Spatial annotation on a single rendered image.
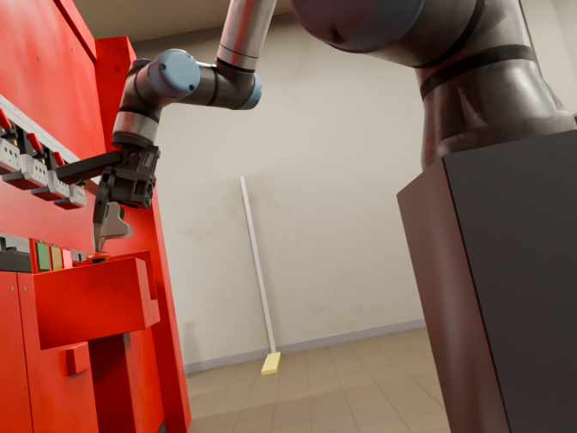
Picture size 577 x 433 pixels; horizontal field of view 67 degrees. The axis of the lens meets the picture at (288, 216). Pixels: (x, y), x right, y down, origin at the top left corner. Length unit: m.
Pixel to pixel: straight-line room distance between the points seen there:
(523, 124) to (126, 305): 0.62
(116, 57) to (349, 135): 2.48
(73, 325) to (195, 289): 3.67
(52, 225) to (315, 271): 2.49
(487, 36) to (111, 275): 0.63
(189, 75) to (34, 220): 2.09
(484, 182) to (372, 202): 4.04
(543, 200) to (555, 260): 0.05
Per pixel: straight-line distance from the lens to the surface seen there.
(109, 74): 2.91
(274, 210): 4.37
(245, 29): 0.82
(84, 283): 0.79
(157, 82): 0.77
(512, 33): 0.51
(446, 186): 0.40
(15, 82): 1.75
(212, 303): 4.40
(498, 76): 0.48
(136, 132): 0.84
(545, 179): 0.43
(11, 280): 1.17
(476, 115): 0.46
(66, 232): 2.70
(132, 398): 0.87
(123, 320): 0.78
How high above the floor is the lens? 0.70
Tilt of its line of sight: 8 degrees up
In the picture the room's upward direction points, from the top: 11 degrees counter-clockwise
